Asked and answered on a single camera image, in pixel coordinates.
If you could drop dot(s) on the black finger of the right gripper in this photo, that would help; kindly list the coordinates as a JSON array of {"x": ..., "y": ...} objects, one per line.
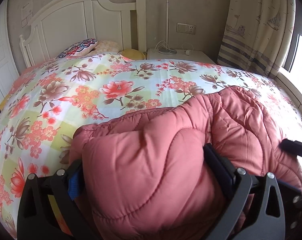
[{"x": 291, "y": 147}]

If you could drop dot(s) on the pink quilted comforter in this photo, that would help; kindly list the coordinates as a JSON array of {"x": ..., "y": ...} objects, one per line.
[{"x": 145, "y": 174}]

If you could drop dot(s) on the wall power socket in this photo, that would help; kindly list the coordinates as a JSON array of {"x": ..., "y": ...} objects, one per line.
[{"x": 185, "y": 28}]

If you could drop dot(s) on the floral bed sheet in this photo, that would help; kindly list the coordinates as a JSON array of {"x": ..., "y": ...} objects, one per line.
[{"x": 49, "y": 101}]

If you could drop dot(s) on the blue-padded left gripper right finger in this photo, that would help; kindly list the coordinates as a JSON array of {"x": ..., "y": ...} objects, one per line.
[{"x": 266, "y": 216}]

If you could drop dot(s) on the yellow pillow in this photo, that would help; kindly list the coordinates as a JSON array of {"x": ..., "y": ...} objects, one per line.
[{"x": 133, "y": 54}]

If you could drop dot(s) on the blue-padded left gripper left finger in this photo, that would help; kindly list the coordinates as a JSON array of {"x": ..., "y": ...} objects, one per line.
[{"x": 36, "y": 219}]

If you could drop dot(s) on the white bedside table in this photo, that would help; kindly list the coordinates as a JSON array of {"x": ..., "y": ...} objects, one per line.
[{"x": 184, "y": 55}]

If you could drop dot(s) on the colourful patterned cushion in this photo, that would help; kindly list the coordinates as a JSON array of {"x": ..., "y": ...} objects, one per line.
[{"x": 81, "y": 48}]

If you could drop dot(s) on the white wooden headboard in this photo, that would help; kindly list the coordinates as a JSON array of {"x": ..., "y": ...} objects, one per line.
[{"x": 62, "y": 23}]

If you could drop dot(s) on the pale peach pillow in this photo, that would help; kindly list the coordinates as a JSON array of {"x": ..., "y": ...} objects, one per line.
[{"x": 105, "y": 47}]

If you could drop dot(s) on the white wardrobe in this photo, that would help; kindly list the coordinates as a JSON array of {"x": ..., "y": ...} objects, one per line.
[{"x": 8, "y": 70}]

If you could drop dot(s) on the silver lamp pole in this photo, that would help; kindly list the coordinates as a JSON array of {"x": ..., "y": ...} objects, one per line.
[{"x": 167, "y": 25}]

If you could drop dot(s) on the cream patterned curtain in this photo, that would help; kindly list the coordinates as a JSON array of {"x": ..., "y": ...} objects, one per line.
[{"x": 258, "y": 35}]

